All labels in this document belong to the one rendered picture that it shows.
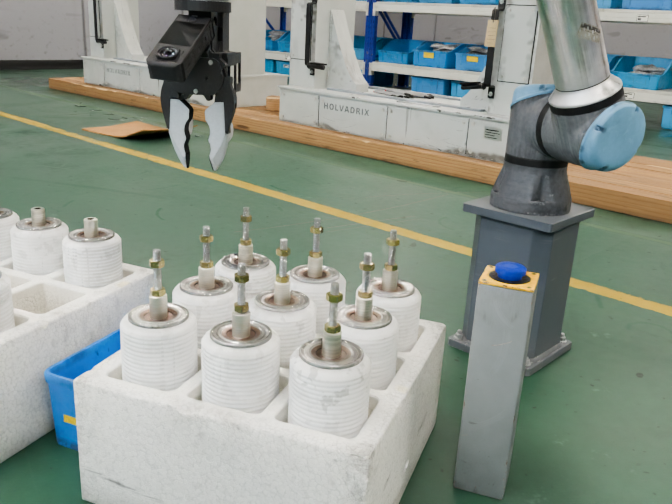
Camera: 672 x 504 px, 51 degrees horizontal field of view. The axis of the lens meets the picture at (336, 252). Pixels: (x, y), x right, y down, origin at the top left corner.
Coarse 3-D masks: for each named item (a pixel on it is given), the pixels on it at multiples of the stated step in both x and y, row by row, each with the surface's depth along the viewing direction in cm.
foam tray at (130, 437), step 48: (432, 336) 105; (96, 384) 86; (192, 384) 87; (288, 384) 89; (432, 384) 106; (96, 432) 88; (144, 432) 85; (192, 432) 82; (240, 432) 80; (288, 432) 78; (384, 432) 80; (96, 480) 91; (144, 480) 88; (192, 480) 85; (240, 480) 82; (288, 480) 79; (336, 480) 77; (384, 480) 84
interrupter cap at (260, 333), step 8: (216, 328) 86; (224, 328) 86; (256, 328) 87; (264, 328) 87; (216, 336) 84; (224, 336) 84; (232, 336) 85; (256, 336) 85; (264, 336) 85; (224, 344) 82; (232, 344) 82; (240, 344) 82; (248, 344) 82; (256, 344) 83
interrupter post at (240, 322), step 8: (232, 312) 84; (248, 312) 84; (232, 320) 84; (240, 320) 84; (248, 320) 84; (232, 328) 85; (240, 328) 84; (248, 328) 85; (240, 336) 84; (248, 336) 85
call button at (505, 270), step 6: (498, 264) 91; (504, 264) 91; (510, 264) 91; (516, 264) 92; (498, 270) 90; (504, 270) 90; (510, 270) 89; (516, 270) 89; (522, 270) 90; (498, 276) 91; (504, 276) 90; (510, 276) 89; (516, 276) 89; (522, 276) 90
